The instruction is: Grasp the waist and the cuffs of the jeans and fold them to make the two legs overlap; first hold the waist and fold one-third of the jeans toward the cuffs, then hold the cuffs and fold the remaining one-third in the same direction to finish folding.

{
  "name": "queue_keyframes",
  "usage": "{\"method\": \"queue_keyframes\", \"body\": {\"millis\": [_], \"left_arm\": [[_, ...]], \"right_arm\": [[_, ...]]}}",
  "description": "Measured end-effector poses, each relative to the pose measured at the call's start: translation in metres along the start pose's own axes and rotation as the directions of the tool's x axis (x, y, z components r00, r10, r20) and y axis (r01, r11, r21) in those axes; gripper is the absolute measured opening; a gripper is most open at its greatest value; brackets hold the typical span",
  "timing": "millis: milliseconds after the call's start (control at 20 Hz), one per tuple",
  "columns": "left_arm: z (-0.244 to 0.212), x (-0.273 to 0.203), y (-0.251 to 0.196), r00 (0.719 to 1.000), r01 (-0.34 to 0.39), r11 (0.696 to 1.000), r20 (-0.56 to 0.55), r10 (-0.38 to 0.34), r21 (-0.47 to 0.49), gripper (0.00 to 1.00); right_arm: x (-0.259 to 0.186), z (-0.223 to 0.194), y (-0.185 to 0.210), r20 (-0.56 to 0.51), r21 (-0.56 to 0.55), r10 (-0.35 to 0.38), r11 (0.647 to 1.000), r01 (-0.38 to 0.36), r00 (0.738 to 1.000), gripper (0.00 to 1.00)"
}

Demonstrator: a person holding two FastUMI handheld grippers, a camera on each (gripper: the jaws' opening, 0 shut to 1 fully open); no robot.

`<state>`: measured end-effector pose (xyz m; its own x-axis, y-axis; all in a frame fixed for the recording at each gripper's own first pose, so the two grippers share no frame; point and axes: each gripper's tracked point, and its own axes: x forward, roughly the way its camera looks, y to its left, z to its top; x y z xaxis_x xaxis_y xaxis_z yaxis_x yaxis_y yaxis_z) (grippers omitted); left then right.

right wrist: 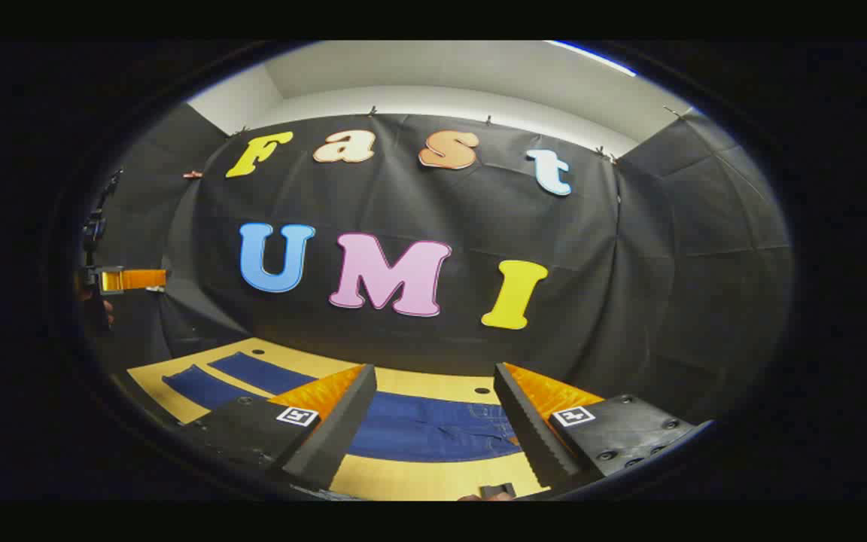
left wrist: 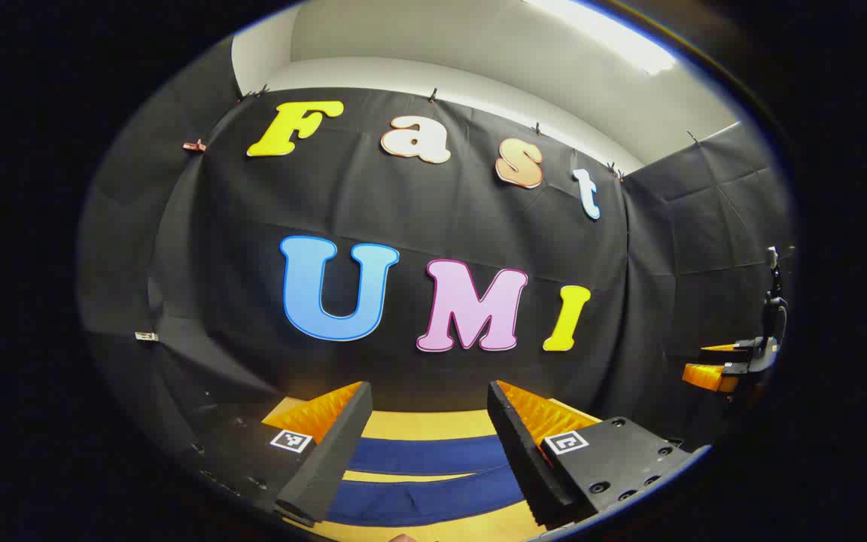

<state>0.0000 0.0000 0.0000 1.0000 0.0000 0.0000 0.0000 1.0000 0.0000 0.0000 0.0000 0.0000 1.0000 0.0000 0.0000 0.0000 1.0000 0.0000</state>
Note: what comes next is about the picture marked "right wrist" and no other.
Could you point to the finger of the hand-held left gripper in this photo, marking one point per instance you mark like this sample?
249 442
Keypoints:
140 279

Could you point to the blue denim jeans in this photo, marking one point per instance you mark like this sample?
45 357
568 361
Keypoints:
418 429

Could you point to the black backdrop cloth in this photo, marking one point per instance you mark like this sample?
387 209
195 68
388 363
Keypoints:
403 199

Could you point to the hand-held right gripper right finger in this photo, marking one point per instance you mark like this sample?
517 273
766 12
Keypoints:
531 429

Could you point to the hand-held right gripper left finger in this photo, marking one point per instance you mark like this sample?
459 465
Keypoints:
343 429

